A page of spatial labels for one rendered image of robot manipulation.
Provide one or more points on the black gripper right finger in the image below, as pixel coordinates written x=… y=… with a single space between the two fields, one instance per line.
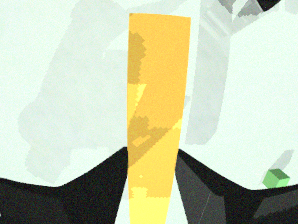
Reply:
x=209 y=198

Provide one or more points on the small green block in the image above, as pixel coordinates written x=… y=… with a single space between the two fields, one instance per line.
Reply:
x=275 y=177

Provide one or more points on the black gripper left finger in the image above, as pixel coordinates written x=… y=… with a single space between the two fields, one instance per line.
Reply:
x=93 y=198

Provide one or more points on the yellow bar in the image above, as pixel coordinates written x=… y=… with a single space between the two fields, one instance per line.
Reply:
x=158 y=57

